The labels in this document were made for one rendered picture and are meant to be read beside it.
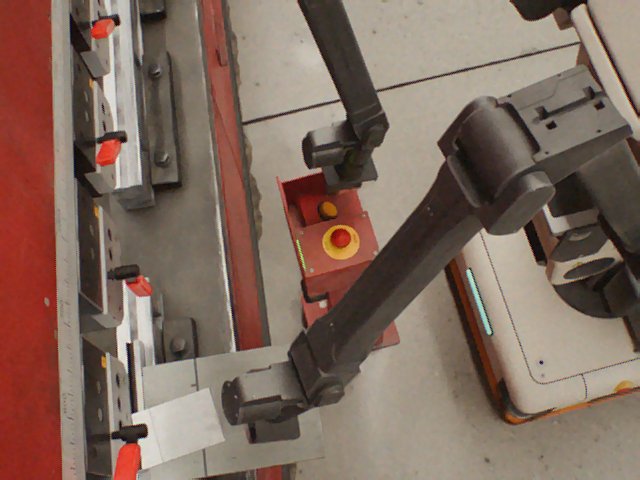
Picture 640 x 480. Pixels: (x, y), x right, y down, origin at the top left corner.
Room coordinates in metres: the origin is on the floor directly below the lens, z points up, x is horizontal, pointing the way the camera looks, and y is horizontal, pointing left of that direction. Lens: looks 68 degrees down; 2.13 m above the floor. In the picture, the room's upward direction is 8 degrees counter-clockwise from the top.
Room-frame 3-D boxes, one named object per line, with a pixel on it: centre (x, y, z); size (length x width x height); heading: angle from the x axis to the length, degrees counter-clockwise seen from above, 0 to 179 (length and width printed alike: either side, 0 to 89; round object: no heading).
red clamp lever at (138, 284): (0.35, 0.26, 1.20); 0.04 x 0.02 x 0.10; 92
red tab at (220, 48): (1.22, 0.20, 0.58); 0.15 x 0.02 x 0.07; 2
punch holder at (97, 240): (0.37, 0.33, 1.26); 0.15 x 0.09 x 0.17; 2
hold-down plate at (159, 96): (0.80, 0.28, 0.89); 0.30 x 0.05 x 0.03; 2
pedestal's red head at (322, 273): (0.58, -0.02, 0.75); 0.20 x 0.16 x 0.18; 8
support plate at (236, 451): (0.19, 0.17, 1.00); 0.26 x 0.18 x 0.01; 92
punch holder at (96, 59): (0.76, 0.34, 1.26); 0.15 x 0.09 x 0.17; 2
